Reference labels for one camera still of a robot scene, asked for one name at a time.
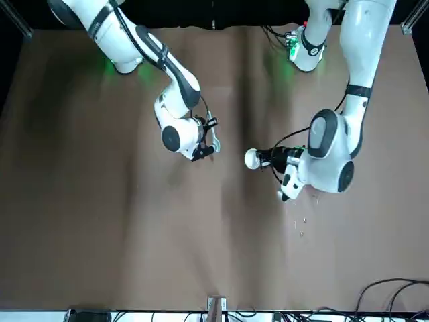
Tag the aluminium frame post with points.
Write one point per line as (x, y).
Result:
(410, 23)
(15, 18)
(216, 307)

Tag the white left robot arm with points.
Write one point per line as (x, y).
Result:
(362, 43)

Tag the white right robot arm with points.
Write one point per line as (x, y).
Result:
(110, 33)

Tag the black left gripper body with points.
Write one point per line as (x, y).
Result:
(283, 157)

